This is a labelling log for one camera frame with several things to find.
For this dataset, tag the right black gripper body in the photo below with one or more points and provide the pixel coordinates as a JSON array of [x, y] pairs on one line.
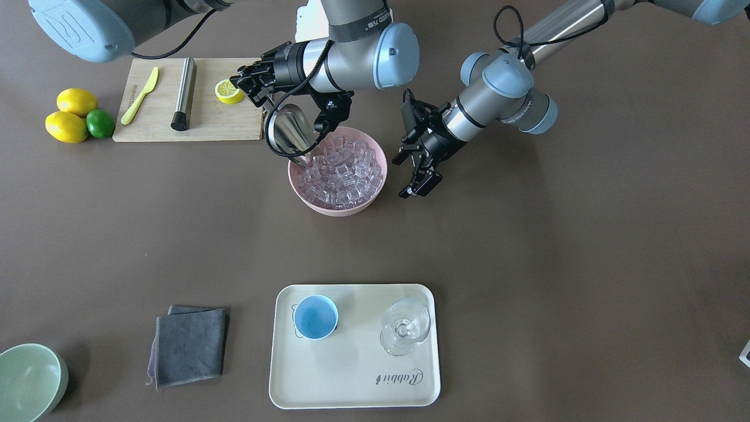
[[287, 63]]

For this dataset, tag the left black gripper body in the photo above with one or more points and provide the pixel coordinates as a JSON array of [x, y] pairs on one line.
[[434, 142]]

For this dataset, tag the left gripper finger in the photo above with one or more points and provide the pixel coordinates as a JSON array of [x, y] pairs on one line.
[[407, 152], [421, 183]]

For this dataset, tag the metal ice scoop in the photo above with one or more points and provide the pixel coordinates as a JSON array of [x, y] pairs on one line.
[[290, 132]]

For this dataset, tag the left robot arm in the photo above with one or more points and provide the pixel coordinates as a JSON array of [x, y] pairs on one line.
[[499, 87]]

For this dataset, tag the pile of ice cubes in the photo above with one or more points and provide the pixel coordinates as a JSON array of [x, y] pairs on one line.
[[343, 175]]

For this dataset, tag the blue cup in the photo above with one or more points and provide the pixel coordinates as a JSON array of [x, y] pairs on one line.
[[316, 317]]

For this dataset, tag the half lemon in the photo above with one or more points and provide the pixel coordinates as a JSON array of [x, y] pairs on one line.
[[227, 93]]

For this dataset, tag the pink bowl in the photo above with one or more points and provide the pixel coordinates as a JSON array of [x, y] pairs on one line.
[[293, 170]]

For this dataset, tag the bamboo cutting board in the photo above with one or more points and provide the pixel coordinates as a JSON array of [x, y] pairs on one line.
[[210, 119]]

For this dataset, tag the metal muddler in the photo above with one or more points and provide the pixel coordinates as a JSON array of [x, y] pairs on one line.
[[182, 112]]

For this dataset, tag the yellow plastic knife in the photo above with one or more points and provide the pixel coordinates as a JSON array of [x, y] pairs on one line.
[[148, 88]]

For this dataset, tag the clear wine glass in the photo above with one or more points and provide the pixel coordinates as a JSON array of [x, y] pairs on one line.
[[405, 326]]

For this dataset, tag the green lime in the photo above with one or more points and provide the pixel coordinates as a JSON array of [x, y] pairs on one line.
[[100, 124]]

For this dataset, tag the cream serving tray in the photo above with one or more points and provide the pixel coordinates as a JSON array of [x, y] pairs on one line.
[[349, 368]]

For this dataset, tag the whole yellow lemon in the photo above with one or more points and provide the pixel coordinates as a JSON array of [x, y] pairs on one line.
[[78, 101]]

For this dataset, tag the grey folded cloth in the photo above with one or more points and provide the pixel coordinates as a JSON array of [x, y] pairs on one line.
[[188, 345]]

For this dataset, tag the green bowl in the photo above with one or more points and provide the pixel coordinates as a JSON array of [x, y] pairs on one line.
[[34, 379]]

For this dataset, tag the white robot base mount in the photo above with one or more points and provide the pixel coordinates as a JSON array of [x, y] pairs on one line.
[[311, 22]]

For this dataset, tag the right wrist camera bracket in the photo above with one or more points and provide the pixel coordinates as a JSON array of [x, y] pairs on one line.
[[334, 109]]

